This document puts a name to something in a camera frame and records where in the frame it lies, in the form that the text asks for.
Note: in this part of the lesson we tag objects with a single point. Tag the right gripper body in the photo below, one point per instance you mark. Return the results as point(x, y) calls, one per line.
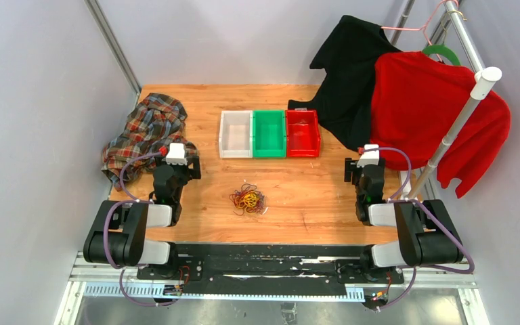
point(353, 172)

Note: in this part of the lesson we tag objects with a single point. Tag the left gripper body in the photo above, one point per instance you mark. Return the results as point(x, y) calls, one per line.
point(182, 172)

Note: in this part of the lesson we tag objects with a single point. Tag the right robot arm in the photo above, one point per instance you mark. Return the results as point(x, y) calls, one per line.
point(426, 236)

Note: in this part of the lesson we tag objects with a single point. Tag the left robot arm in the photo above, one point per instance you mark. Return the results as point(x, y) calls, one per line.
point(117, 236)

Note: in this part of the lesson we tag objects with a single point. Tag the plaid flannel shirt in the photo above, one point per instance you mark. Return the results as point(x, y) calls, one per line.
point(157, 121)

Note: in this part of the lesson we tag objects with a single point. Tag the red plastic bin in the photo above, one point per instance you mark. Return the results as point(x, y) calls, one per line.
point(303, 134)

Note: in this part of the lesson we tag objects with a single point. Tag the white plastic bin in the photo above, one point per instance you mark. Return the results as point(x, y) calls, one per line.
point(235, 134)

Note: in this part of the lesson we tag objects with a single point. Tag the red sweater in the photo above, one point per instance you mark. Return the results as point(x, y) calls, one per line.
point(414, 104)

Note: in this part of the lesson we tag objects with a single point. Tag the green plastic bin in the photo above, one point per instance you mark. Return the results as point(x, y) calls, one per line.
point(269, 134)

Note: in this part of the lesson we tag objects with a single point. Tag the black shirt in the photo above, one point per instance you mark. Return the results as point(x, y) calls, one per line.
point(343, 100)

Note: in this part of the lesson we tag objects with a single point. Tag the green hanger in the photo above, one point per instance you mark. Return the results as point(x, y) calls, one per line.
point(442, 50)

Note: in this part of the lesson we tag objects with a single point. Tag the white clothes rack pole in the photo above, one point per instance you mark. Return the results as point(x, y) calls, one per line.
point(484, 82)

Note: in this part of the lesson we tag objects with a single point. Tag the pink hanger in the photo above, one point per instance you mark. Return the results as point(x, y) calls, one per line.
point(401, 23)

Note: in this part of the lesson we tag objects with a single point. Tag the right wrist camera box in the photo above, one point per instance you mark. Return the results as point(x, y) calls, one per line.
point(369, 155)

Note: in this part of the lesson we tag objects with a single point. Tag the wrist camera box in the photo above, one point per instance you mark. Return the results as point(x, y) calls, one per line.
point(369, 155)
point(176, 154)

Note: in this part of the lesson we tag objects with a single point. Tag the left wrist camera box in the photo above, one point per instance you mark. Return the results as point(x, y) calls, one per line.
point(176, 154)

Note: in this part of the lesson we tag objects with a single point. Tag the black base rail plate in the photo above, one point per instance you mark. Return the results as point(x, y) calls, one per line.
point(268, 270)

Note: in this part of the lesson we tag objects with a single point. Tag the aluminium frame post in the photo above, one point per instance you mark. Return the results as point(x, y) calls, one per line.
point(110, 38)

